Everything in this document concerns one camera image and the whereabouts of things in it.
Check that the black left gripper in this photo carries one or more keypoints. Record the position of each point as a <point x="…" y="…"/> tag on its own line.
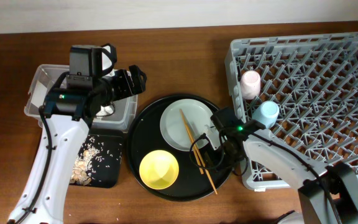
<point x="127" y="88"/>

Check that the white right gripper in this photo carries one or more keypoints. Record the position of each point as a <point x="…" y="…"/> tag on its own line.
<point x="234" y="160"/>

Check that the wooden chopstick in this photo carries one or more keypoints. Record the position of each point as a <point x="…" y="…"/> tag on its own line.
<point x="190" y="136"/>
<point x="201" y="162"/>

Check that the blue cup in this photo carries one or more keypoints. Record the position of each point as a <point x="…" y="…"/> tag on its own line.
<point x="266" y="113"/>

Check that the pink cup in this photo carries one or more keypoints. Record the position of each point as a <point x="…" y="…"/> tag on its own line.
<point x="250" y="84"/>

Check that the yellow bowl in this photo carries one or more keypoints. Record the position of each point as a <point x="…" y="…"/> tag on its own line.
<point x="159" y="169"/>

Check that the food scraps pile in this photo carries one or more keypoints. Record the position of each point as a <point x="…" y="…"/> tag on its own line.
<point x="84" y="165"/>

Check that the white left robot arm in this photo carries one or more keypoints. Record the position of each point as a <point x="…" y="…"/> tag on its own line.
<point x="67" y="114"/>

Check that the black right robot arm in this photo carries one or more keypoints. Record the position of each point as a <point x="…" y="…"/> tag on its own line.
<point x="328" y="194"/>

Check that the grey dishwasher rack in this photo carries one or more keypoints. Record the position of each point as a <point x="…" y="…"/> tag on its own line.
<point x="314" y="81"/>

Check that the clear plastic bin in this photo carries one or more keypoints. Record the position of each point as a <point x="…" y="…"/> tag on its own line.
<point x="44" y="78"/>

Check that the round black tray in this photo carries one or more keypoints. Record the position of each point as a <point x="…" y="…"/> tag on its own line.
<point x="144" y="136"/>

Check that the grey plate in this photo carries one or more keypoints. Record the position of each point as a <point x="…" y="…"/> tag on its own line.
<point x="197" y="115"/>

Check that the black square tray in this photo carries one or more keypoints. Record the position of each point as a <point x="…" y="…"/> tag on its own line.
<point x="104" y="165"/>

